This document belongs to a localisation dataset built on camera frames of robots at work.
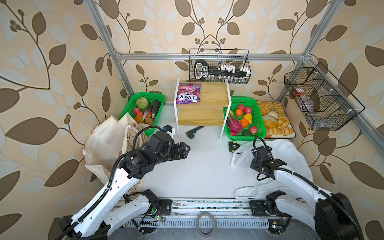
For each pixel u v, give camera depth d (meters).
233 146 0.94
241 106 1.12
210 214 0.75
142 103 1.12
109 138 0.79
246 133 0.98
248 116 1.05
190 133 1.02
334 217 0.40
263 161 0.67
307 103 0.71
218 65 0.80
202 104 0.76
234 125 0.99
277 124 1.05
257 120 1.02
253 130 0.99
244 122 1.03
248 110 1.11
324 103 0.73
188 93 0.77
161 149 0.50
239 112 1.10
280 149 0.87
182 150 0.59
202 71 0.84
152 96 1.14
